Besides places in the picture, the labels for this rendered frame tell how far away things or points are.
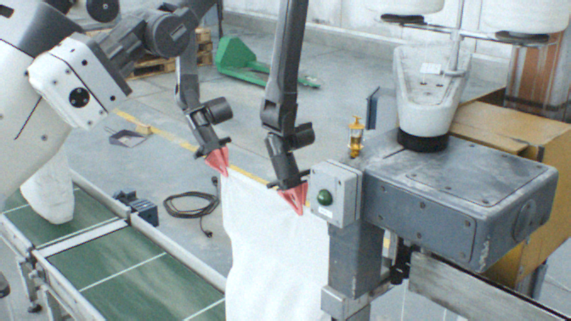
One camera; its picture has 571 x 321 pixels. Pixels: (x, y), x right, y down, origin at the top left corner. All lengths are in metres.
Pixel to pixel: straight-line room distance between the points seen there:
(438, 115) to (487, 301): 0.35
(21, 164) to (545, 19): 0.98
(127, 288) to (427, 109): 1.60
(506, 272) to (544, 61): 0.43
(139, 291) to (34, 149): 1.21
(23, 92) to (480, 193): 0.80
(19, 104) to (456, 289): 0.87
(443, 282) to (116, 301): 1.42
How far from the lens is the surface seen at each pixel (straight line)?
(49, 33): 1.12
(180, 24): 1.04
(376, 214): 0.94
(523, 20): 1.04
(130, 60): 1.02
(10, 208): 3.07
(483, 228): 0.84
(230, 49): 6.59
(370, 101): 1.40
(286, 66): 1.25
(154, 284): 2.30
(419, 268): 1.14
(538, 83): 1.29
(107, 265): 2.46
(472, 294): 1.10
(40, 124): 1.14
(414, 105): 0.98
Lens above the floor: 1.72
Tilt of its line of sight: 24 degrees down
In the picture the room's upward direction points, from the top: straight up
